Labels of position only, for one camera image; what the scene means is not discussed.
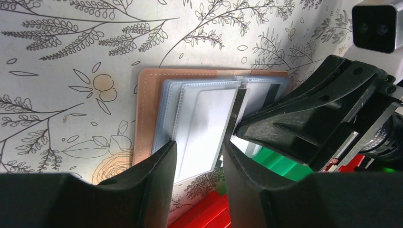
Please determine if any left red plastic bin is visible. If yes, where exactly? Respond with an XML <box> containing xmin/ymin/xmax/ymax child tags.
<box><xmin>169</xmin><ymin>191</ymin><xmax>231</xmax><ymax>228</ymax></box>

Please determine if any white card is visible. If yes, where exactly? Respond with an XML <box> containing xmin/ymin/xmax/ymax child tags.
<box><xmin>173</xmin><ymin>88</ymin><xmax>238</xmax><ymax>183</ymax></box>

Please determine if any red plastic bin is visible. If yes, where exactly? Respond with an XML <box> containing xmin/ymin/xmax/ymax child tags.
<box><xmin>323</xmin><ymin>154</ymin><xmax>374</xmax><ymax>173</ymax></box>
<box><xmin>169</xmin><ymin>191</ymin><xmax>231</xmax><ymax>228</ymax></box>

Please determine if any floral patterned table mat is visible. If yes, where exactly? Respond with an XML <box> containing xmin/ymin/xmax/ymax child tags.
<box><xmin>0</xmin><ymin>0</ymin><xmax>366</xmax><ymax>226</ymax></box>

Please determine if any green plastic bin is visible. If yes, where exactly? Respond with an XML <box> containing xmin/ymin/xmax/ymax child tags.
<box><xmin>237</xmin><ymin>145</ymin><xmax>313</xmax><ymax>181</ymax></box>

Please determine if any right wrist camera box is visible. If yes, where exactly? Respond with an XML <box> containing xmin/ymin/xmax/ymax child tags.
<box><xmin>352</xmin><ymin>0</ymin><xmax>403</xmax><ymax>54</ymax></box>

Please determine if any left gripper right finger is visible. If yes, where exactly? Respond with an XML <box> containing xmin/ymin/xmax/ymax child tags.
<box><xmin>223</xmin><ymin>142</ymin><xmax>403</xmax><ymax>228</ymax></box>

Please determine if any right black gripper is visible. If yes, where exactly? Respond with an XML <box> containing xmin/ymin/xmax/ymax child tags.
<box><xmin>235</xmin><ymin>55</ymin><xmax>403</xmax><ymax>171</ymax></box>

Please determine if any right red plastic bin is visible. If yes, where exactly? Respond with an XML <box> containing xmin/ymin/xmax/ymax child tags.
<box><xmin>323</xmin><ymin>154</ymin><xmax>374</xmax><ymax>173</ymax></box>

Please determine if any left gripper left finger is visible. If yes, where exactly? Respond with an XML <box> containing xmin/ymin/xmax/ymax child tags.
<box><xmin>0</xmin><ymin>141</ymin><xmax>177</xmax><ymax>228</ymax></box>

